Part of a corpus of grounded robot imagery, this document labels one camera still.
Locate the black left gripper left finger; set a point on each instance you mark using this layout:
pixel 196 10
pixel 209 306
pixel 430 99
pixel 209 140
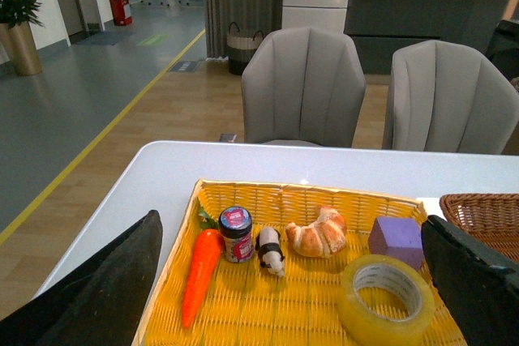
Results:
pixel 100 302

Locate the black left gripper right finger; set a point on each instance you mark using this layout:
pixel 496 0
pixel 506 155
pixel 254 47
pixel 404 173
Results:
pixel 478 285

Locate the yellow clear tape roll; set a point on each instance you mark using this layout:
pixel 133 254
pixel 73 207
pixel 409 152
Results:
pixel 383 301

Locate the brown wicker basket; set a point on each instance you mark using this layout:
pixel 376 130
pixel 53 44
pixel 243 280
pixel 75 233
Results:
pixel 491 218

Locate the yellow wicker basket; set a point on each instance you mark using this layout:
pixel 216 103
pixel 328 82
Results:
pixel 244 305

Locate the striped laundry basket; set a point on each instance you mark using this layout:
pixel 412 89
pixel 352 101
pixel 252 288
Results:
pixel 241 44

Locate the purple foam block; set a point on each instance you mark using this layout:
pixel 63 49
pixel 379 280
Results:
pixel 398 238

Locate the orange toy carrot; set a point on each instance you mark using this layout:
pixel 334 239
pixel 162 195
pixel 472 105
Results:
pixel 205 256

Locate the small black-lidded jar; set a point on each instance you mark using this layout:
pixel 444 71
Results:
pixel 235 224

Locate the croissant bread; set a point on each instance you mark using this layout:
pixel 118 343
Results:
pixel 322 238

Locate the toy panda figure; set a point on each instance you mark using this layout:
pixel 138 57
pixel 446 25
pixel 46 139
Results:
pixel 270 255

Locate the right grey upholstered chair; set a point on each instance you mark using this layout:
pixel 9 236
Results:
pixel 446 97

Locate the grey upholstered chair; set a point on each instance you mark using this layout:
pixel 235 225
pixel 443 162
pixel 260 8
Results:
pixel 303 86
pixel 446 97

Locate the left grey upholstered chair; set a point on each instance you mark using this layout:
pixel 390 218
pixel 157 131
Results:
pixel 303 86

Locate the potted plant gold planter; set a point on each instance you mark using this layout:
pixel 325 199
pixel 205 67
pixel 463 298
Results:
pixel 16 35

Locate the dark grey counter cabinet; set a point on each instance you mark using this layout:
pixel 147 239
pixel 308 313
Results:
pixel 381 27

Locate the red box on floor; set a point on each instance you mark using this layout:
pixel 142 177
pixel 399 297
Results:
pixel 121 11

